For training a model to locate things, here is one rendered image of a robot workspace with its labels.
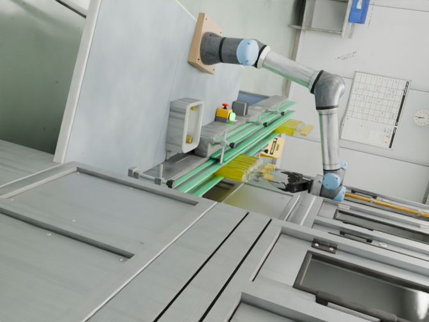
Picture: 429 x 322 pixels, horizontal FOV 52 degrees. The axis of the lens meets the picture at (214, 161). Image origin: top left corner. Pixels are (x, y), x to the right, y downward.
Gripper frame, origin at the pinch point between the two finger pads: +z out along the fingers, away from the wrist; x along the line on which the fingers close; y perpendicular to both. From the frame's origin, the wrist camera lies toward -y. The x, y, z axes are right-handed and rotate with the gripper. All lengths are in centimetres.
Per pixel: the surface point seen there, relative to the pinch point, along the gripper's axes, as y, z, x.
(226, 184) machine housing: 16.6, 26.7, -16.1
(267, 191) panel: 13.3, 2.9, -12.6
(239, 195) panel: -1.4, 14.2, -12.9
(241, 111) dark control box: 55, 37, 19
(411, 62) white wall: 585, -76, 55
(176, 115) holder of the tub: -32, 40, 27
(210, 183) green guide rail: -19.5, 24.2, -3.7
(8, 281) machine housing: -152, 14, 19
